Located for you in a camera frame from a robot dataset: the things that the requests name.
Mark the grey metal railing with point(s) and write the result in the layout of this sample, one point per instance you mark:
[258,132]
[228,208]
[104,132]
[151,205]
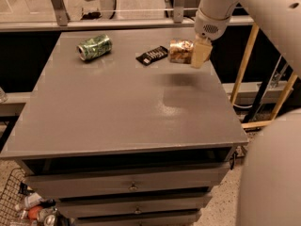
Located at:
[63,15]

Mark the silver can in basket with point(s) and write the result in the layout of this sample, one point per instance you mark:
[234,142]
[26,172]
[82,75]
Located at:
[50,220]

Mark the wire basket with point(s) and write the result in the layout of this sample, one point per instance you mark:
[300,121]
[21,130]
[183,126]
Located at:
[15,190]

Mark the black rxbar chocolate wrapper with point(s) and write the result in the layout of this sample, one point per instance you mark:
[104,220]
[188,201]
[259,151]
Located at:
[153,55]

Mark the crushed green soda can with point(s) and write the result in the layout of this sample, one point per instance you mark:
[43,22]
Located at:
[94,47]

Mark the white bottle in basket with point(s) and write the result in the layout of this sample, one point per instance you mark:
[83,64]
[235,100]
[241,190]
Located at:
[29,202]

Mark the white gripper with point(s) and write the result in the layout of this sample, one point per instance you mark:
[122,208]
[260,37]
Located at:
[208,27]

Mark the wooden easel frame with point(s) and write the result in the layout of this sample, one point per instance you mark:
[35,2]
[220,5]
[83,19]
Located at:
[262,63]

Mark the orange item in basket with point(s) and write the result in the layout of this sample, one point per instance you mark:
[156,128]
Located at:
[34,211]

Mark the grey drawer cabinet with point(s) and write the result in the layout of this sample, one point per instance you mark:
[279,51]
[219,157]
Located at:
[117,143]

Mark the crushed orange soda can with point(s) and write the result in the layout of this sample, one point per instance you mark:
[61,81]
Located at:
[180,51]

